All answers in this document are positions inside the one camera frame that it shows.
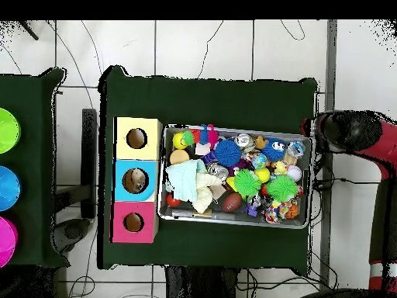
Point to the shallow silver mesh bin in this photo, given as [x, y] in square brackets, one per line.
[238, 217]

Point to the dark green table cloth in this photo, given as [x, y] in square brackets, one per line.
[31, 93]
[201, 102]

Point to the green spiky ball with eyes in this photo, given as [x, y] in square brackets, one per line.
[247, 183]

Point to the mint green cloth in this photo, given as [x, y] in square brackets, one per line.
[184, 180]

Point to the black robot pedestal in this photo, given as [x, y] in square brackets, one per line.
[201, 285]

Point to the green plastic bowl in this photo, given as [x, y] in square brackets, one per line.
[9, 130]

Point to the blue spiky rubber ball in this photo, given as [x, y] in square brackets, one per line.
[228, 152]

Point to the white baseball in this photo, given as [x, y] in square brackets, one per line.
[294, 173]

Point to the green spiky rubber ball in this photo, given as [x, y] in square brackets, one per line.
[282, 188]

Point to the round orange sponge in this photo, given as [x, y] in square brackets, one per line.
[179, 156]

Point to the dark slanted rod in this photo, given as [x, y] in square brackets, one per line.
[31, 32]

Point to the blue plastic bowl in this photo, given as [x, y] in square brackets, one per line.
[9, 187]

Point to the rainbow spiky caterpillar toy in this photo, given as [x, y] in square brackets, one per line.
[212, 136]

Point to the pink plastic bowl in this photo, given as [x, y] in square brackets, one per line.
[7, 242]

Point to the silver-top drink can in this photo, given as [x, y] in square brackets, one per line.
[243, 140]

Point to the black upright panel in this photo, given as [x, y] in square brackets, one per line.
[89, 155]

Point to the yellow smiley ball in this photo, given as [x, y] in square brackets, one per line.
[178, 141]

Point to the wooden three-hole box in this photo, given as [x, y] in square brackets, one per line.
[149, 149]

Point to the cream knit cloth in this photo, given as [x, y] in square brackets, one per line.
[204, 192]

